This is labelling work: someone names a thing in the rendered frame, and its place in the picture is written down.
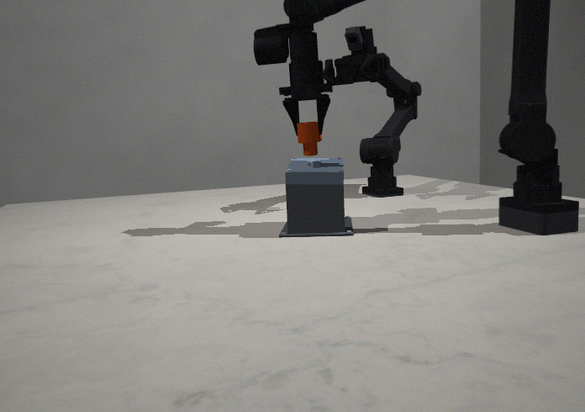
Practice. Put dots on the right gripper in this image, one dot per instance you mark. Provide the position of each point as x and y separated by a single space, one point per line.
352 69

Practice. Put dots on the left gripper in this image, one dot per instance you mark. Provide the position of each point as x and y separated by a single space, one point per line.
306 86

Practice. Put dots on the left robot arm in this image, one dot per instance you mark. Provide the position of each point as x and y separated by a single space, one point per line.
527 137

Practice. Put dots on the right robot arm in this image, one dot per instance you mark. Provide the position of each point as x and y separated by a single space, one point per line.
383 149

